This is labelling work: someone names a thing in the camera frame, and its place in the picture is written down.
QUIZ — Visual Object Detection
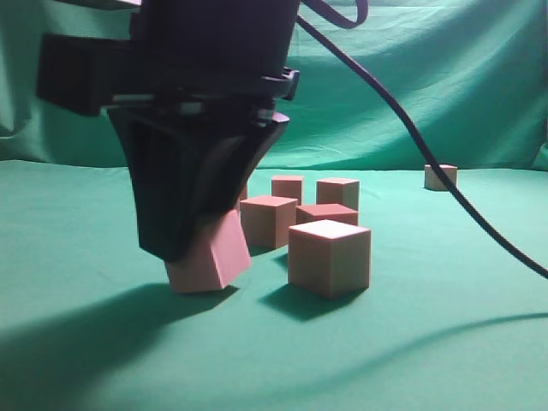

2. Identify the green cloth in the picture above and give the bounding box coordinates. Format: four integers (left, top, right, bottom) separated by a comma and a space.
1, 1, 547, 410

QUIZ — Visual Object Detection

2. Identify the pink cube column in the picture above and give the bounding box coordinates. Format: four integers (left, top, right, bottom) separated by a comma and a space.
165, 210, 251, 294
271, 176, 304, 206
296, 203, 359, 225
288, 219, 372, 299
240, 195, 297, 249
239, 183, 248, 200
424, 164, 458, 191
316, 177, 360, 211

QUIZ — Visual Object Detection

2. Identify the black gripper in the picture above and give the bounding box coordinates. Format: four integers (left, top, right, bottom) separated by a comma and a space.
36, 1, 299, 262

